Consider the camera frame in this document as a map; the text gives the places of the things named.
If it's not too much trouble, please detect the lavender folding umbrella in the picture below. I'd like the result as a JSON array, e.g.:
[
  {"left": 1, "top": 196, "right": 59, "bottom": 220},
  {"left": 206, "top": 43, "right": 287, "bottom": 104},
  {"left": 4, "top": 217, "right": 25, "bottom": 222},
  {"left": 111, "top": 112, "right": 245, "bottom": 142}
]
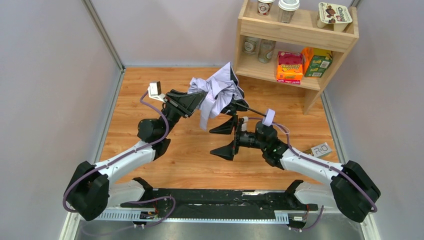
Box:
[{"left": 187, "top": 61, "right": 276, "bottom": 131}]

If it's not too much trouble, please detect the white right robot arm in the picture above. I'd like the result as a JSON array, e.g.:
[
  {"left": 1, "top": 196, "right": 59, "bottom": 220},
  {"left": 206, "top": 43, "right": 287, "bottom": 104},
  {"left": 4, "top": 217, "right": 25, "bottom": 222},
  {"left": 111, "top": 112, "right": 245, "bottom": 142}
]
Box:
[{"left": 209, "top": 115, "right": 381, "bottom": 223}]

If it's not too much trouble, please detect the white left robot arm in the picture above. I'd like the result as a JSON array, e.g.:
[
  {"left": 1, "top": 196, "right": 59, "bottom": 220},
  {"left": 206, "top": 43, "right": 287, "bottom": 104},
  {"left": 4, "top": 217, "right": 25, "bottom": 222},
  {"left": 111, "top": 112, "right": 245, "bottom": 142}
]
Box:
[{"left": 62, "top": 89, "right": 207, "bottom": 221}]

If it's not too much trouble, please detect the white R&O box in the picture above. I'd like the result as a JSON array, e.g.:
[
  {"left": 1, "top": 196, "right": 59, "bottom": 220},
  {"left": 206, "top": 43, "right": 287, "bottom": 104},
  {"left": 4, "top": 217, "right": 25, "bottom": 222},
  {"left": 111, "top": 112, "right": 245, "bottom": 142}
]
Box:
[{"left": 303, "top": 142, "right": 333, "bottom": 158}]

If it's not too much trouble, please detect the glass jar left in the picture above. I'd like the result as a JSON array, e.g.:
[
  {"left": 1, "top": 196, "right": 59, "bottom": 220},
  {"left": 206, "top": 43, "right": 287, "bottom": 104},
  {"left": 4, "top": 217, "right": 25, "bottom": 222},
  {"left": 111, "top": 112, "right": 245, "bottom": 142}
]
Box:
[{"left": 242, "top": 36, "right": 261, "bottom": 55}]

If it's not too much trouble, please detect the glass jar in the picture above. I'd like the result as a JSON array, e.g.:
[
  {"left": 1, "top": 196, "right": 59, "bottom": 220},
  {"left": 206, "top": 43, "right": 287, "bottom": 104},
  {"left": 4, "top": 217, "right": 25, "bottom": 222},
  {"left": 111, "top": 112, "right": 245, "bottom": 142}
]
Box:
[
  {"left": 242, "top": 36, "right": 261, "bottom": 55},
  {"left": 258, "top": 39, "right": 276, "bottom": 64}
]

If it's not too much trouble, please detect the orange pink snack box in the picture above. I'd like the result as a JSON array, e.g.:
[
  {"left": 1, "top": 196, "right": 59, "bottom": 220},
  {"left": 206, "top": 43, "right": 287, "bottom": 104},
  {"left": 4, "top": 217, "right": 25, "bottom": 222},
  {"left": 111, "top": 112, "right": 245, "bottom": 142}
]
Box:
[{"left": 276, "top": 51, "right": 304, "bottom": 85}]

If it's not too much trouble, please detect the glass jar right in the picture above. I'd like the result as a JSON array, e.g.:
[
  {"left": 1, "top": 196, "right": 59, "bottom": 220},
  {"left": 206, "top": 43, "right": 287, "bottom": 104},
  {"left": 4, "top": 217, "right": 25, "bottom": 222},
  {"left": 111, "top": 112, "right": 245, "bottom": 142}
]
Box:
[{"left": 258, "top": 39, "right": 276, "bottom": 64}]

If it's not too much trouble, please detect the green orange carton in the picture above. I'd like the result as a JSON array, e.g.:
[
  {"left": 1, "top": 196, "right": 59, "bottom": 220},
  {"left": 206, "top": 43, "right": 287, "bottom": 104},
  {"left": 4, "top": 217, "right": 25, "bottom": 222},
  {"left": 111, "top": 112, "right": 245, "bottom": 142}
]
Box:
[{"left": 301, "top": 47, "right": 333, "bottom": 78}]

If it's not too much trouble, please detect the wooden shelf unit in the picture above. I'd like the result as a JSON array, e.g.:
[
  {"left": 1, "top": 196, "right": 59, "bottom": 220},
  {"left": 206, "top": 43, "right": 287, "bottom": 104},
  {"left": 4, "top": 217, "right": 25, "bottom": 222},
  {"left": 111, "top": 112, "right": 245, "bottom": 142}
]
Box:
[{"left": 233, "top": 0, "right": 359, "bottom": 115}]

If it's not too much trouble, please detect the paper cup red print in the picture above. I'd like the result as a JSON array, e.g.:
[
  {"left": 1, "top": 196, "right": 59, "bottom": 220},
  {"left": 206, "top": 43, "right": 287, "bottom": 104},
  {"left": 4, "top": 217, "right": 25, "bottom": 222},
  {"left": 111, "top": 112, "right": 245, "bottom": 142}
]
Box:
[{"left": 256, "top": 0, "right": 274, "bottom": 16}]

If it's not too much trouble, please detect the clear cup white lid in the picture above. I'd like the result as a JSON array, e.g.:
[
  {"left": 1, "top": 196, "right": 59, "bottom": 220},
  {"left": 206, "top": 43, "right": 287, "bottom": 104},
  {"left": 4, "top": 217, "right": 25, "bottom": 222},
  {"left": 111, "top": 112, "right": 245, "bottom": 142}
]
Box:
[{"left": 278, "top": 0, "right": 300, "bottom": 24}]

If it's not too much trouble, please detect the Chobani yogurt pack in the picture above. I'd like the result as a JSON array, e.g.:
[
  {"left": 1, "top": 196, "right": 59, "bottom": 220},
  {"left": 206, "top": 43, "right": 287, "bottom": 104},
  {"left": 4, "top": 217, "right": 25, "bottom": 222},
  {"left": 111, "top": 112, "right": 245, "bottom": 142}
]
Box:
[{"left": 316, "top": 2, "right": 353, "bottom": 32}]

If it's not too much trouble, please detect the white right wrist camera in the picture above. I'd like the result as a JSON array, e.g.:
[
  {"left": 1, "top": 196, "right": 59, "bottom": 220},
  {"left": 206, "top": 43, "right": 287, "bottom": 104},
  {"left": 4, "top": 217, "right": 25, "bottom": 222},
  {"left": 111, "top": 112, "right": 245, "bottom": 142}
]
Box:
[{"left": 239, "top": 116, "right": 249, "bottom": 131}]

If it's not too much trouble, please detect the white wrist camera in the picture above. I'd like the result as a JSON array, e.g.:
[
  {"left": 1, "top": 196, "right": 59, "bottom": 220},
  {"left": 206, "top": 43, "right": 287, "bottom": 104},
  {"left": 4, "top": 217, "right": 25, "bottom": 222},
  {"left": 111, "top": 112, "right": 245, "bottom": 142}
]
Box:
[
  {"left": 147, "top": 81, "right": 165, "bottom": 103},
  {"left": 239, "top": 116, "right": 249, "bottom": 131}
]

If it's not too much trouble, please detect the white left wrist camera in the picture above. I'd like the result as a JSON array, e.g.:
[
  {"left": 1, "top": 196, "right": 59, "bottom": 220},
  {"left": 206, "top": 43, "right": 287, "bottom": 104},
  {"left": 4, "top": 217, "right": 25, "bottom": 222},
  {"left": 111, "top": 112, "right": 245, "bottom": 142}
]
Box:
[{"left": 147, "top": 81, "right": 165, "bottom": 103}]

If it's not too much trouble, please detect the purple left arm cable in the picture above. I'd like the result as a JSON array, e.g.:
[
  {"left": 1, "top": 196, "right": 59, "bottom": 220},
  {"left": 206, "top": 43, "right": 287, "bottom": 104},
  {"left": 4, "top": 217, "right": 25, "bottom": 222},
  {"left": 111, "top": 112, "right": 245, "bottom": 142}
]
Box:
[{"left": 62, "top": 90, "right": 170, "bottom": 213}]

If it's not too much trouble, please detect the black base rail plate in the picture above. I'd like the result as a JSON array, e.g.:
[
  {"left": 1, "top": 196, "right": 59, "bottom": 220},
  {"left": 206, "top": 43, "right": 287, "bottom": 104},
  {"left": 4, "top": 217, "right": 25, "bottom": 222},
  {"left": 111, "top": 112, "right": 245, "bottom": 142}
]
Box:
[{"left": 120, "top": 188, "right": 319, "bottom": 221}]

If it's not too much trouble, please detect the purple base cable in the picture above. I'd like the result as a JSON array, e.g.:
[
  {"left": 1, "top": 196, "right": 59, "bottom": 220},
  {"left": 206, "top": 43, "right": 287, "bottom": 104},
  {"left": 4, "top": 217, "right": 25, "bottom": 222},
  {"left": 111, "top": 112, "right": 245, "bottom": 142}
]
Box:
[{"left": 132, "top": 195, "right": 178, "bottom": 229}]

